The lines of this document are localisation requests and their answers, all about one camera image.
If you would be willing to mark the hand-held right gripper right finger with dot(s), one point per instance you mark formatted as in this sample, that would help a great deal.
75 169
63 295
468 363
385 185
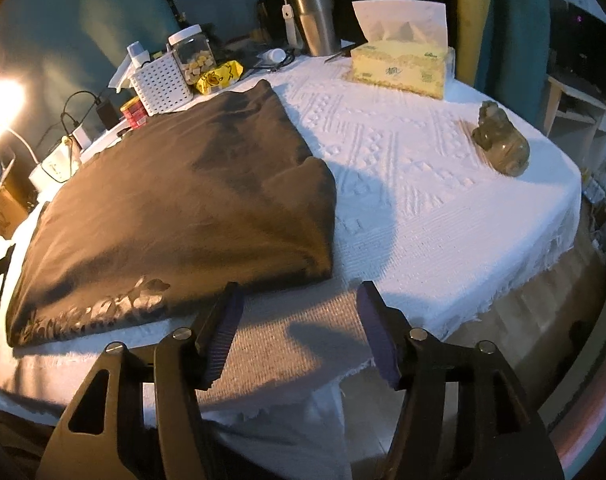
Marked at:
378 335

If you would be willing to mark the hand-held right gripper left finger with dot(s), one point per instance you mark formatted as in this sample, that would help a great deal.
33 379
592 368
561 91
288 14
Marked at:
225 335

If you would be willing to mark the brown t-shirt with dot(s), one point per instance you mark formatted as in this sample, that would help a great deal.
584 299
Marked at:
183 185

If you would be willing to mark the brown cardboard box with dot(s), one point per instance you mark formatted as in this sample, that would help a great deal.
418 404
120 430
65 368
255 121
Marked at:
5 215

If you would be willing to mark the white textured tablecloth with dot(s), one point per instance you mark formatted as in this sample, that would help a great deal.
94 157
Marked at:
408 210

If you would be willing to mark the white charger cube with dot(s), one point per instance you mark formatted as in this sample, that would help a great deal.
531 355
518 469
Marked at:
82 137

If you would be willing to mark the white desk lamp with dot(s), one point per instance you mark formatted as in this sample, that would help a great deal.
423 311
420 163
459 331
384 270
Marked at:
0 105

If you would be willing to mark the black charger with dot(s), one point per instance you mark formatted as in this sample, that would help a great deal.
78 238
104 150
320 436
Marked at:
108 114

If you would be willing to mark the red can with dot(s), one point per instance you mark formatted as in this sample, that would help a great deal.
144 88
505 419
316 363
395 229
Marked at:
134 115

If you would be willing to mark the crumpled white tissue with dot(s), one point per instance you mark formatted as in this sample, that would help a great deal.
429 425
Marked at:
120 75

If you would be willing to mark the white plastic basket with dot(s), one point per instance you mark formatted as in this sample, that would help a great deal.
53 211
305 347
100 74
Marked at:
163 85

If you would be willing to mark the white and blue bottle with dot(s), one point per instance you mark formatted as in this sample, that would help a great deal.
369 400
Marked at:
139 54

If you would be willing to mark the yellow plastic bag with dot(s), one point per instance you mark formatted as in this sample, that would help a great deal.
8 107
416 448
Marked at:
220 77

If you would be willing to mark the yellow tissue box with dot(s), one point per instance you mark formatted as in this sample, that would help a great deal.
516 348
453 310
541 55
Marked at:
398 67

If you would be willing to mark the glass jar with white lid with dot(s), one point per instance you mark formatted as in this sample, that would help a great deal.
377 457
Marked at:
193 55

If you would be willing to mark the black car key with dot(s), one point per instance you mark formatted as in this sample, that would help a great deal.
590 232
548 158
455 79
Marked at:
339 55

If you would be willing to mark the small white pill bottle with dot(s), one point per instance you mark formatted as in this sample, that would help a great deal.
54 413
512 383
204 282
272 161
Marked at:
274 55

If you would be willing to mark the wooden shelf unit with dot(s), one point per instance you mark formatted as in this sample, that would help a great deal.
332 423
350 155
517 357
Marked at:
578 110

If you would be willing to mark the black box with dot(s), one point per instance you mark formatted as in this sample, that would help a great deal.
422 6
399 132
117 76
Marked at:
272 17

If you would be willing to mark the stainless steel tumbler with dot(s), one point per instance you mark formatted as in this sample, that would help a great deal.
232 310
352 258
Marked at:
315 20

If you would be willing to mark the teal curtain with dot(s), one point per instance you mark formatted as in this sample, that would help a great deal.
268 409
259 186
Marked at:
513 35

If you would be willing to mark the yellow curtain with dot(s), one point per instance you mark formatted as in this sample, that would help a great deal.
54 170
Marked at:
473 20

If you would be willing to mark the black appliance with red light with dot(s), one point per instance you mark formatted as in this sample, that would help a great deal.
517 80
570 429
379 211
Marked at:
578 35

